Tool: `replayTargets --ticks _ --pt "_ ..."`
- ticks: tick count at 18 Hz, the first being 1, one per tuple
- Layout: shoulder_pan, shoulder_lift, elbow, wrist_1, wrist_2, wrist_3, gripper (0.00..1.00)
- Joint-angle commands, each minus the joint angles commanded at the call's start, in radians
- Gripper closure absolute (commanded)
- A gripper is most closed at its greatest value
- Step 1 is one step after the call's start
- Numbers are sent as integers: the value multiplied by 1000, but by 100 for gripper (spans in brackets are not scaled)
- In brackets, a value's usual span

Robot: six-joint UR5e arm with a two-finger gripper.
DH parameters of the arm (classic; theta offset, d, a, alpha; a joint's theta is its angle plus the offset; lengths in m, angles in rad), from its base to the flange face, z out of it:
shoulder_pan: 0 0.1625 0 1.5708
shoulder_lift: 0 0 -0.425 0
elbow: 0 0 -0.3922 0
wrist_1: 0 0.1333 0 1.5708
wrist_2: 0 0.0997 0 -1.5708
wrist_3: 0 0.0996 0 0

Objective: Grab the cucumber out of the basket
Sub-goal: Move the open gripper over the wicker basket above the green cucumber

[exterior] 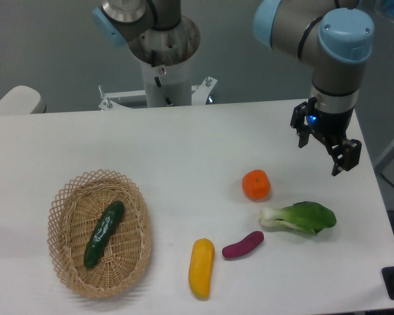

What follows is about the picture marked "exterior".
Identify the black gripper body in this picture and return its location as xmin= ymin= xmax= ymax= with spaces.
xmin=307 ymin=108 xmax=353 ymax=147

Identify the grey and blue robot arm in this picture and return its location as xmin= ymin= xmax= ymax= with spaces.
xmin=93 ymin=1 xmax=374 ymax=175

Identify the purple sweet potato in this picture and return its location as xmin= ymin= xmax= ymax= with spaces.
xmin=222 ymin=231 xmax=265 ymax=259

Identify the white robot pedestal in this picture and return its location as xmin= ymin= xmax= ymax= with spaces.
xmin=94 ymin=11 xmax=217 ymax=110

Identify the woven wicker basket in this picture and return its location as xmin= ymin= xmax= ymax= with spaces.
xmin=47 ymin=169 xmax=152 ymax=299

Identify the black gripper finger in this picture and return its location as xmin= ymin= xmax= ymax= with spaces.
xmin=290 ymin=96 xmax=317 ymax=148
xmin=326 ymin=138 xmax=362 ymax=177

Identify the green cucumber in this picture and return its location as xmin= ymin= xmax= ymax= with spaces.
xmin=83 ymin=200 xmax=125 ymax=268

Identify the green bok choy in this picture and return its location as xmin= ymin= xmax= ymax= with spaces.
xmin=259 ymin=201 xmax=337 ymax=236

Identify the orange tangerine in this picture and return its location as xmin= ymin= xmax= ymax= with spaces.
xmin=242 ymin=169 xmax=271 ymax=200

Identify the white chair back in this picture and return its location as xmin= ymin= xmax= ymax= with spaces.
xmin=0 ymin=85 xmax=47 ymax=116

